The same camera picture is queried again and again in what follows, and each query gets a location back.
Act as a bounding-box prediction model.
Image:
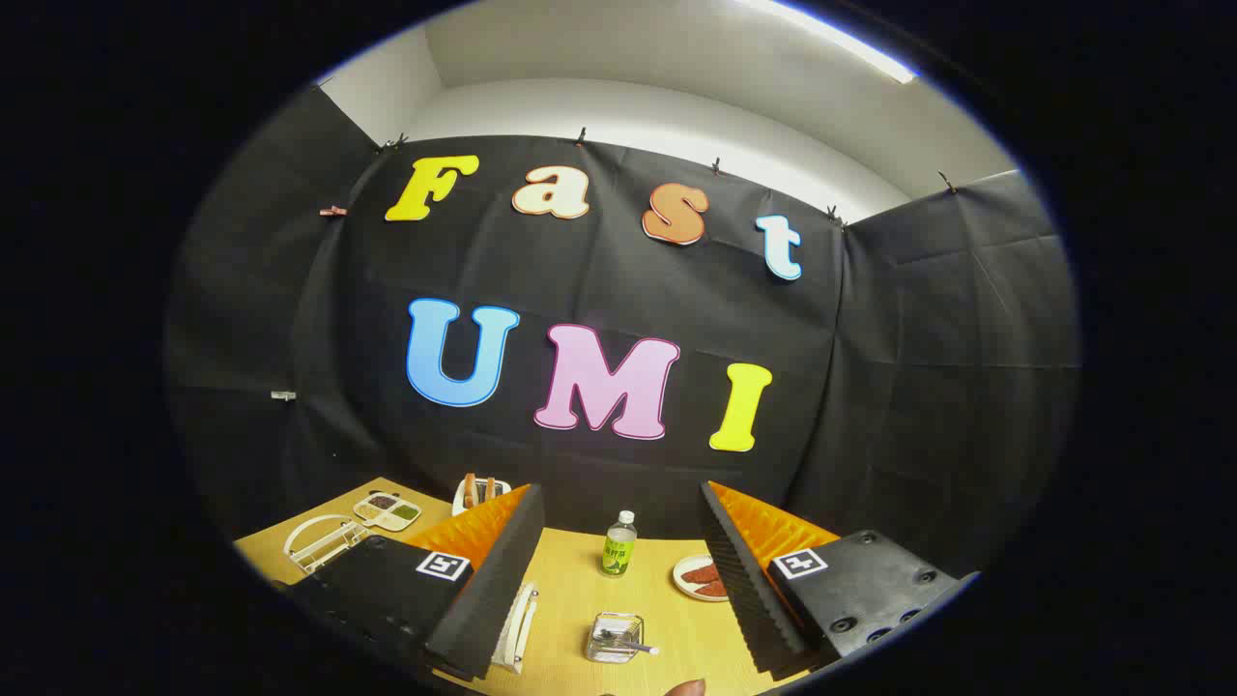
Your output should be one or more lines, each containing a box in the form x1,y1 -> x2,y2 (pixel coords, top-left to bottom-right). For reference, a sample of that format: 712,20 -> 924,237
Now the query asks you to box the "white toaster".
451,476 -> 512,516

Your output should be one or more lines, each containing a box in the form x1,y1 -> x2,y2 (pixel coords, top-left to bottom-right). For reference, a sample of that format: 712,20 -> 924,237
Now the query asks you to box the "small white oval plate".
673,554 -> 732,603

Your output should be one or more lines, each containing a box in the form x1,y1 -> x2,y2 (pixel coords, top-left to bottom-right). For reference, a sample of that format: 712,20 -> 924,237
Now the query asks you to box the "white divided condiment dish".
352,491 -> 422,534

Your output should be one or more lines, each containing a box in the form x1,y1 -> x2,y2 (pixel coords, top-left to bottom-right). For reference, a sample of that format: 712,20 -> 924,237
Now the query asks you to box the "white wire dish rack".
283,515 -> 539,675

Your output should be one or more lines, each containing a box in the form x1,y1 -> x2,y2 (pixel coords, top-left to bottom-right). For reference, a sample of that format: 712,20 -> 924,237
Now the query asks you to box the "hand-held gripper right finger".
698,480 -> 979,678

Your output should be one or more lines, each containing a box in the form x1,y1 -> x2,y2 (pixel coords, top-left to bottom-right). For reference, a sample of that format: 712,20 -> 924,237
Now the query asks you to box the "metal wire basket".
586,612 -> 647,665

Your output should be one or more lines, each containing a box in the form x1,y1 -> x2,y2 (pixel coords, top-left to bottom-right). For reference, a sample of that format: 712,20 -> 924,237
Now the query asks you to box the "green label drink bottle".
600,510 -> 639,579

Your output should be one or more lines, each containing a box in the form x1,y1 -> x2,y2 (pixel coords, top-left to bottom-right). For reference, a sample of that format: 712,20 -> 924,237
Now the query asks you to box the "spoon with checked handle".
594,628 -> 661,656

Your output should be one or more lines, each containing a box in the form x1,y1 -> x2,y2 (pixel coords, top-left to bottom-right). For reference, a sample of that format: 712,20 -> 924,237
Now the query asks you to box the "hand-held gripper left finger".
280,483 -> 545,682

